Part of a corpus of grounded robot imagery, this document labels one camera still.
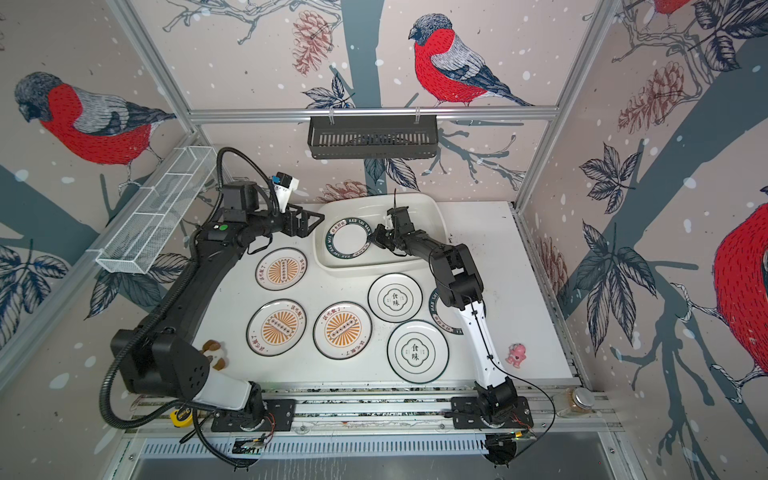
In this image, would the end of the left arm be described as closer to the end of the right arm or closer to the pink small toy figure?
the end of the right arm

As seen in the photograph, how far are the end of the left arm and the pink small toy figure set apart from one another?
0.66 meters

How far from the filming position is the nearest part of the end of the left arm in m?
0.67
